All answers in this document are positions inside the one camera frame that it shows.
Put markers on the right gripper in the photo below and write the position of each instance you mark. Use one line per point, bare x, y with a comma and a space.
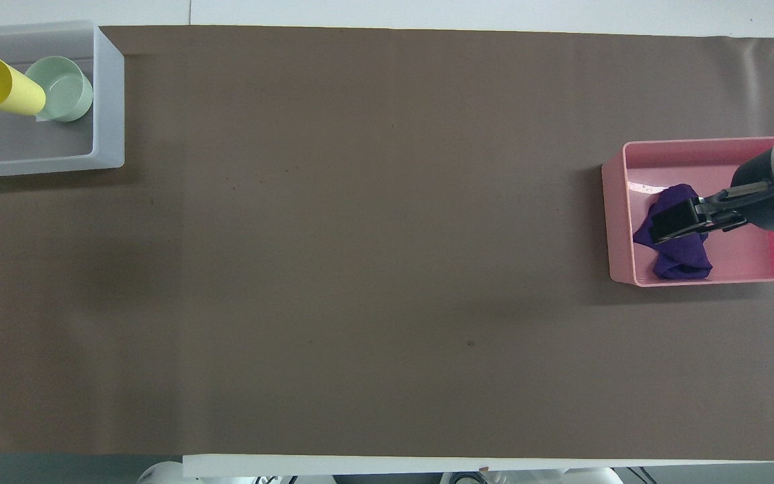
756, 168

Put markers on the yellow plastic cup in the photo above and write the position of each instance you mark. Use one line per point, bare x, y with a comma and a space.
14, 91

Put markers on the purple cloth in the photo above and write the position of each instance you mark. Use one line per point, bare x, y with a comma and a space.
679, 259

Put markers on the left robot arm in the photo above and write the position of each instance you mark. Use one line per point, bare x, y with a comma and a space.
158, 472

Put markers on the pink plastic box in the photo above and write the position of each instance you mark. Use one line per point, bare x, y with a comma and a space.
729, 259

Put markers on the translucent white plastic box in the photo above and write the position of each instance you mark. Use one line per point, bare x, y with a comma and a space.
109, 101

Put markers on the pale green plastic cup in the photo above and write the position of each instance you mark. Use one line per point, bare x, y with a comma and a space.
64, 91

